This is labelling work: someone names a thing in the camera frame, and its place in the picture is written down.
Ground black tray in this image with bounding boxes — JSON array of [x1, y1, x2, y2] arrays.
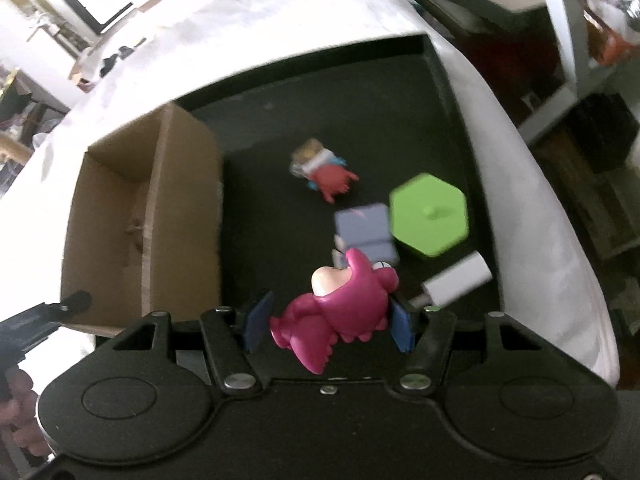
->
[[172, 34, 503, 342]]

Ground pink dinosaur figurine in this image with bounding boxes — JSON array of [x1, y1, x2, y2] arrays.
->
[[269, 247, 401, 375]]

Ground green hexagonal box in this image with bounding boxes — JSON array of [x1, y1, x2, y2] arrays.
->
[[389, 172, 471, 259]]

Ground grey metal frame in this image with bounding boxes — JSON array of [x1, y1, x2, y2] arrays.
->
[[515, 0, 640, 147]]

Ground person's left hand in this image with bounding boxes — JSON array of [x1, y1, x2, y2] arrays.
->
[[0, 367, 51, 461]]

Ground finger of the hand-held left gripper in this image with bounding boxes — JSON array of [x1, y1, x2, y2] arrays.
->
[[0, 290, 93, 357]]

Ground red and blue figurine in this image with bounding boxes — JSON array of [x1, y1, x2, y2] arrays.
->
[[290, 138, 360, 205]]

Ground brown cardboard box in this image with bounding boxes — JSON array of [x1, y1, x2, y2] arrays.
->
[[60, 102, 224, 337]]

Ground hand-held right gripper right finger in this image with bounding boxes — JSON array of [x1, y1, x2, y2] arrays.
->
[[390, 296, 547, 395]]

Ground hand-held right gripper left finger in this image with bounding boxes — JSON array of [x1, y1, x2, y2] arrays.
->
[[106, 290, 276, 395]]

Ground purple grey cube figurine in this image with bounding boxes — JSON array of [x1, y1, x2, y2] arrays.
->
[[330, 203, 401, 268]]

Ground beige toy block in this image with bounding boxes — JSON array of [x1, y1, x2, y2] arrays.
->
[[411, 251, 493, 309]]

